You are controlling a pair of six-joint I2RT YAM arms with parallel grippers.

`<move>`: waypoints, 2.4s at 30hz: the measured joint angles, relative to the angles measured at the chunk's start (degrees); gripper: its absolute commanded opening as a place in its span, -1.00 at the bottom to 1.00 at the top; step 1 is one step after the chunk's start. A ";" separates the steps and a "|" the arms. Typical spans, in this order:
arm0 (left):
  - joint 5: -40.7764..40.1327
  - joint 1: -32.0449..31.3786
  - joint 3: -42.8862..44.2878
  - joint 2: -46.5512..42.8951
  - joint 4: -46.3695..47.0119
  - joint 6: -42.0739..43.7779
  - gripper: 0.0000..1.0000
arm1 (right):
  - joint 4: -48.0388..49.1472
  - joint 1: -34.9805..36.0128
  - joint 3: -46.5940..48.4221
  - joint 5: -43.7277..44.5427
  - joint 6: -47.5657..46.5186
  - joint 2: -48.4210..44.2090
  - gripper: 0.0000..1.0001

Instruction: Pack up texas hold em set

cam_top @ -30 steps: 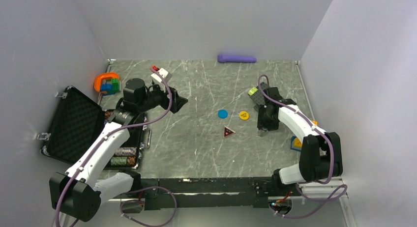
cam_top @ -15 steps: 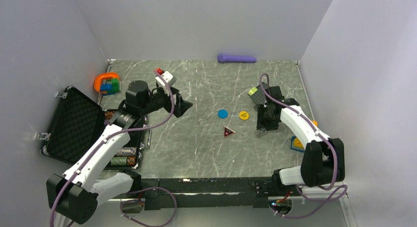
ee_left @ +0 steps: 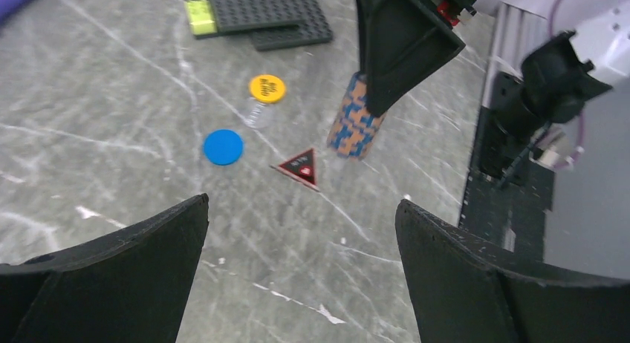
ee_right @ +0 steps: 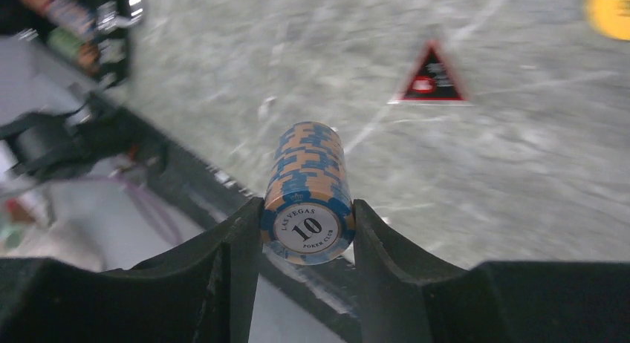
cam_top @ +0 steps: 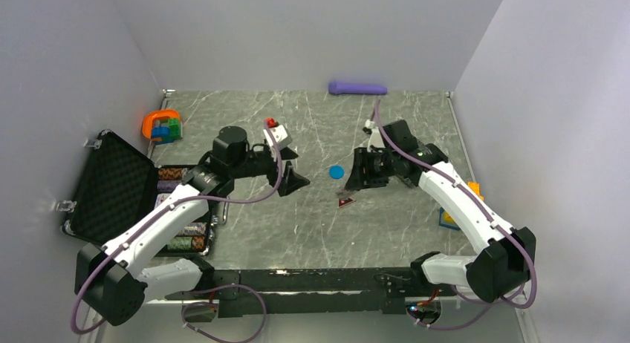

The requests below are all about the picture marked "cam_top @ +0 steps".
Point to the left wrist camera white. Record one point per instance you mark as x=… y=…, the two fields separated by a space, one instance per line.
x=277 y=134

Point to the playing card deck ace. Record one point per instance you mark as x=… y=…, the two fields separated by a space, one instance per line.
x=160 y=199

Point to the blue round dealer button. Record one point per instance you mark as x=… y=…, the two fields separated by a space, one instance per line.
x=336 y=172

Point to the purple cylinder tube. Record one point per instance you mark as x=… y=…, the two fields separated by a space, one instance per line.
x=340 y=88

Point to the orange black chip stack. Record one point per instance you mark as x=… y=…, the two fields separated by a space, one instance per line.
x=172 y=173

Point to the yellow toy block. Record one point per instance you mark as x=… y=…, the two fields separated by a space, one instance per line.
x=475 y=187

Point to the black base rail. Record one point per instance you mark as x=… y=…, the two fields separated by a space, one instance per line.
x=386 y=290

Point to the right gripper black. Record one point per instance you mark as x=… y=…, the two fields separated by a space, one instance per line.
x=362 y=176

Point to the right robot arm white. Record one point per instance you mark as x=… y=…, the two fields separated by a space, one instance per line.
x=504 y=256

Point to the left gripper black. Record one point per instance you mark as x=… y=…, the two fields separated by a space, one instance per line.
x=291 y=180

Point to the black poker chip case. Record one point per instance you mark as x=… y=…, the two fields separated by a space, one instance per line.
x=116 y=189

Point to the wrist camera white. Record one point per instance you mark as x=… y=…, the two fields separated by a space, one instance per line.
x=277 y=134
x=375 y=140

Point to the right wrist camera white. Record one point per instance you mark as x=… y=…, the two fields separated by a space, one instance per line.
x=375 y=140

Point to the blue yellow toy tile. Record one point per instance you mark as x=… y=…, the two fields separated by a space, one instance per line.
x=446 y=221

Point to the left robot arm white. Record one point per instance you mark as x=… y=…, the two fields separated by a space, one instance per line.
x=114 y=279

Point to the red triangle all-in marker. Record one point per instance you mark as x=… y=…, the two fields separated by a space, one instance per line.
x=345 y=202

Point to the purple black chip stack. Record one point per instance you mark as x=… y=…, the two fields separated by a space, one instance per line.
x=167 y=186

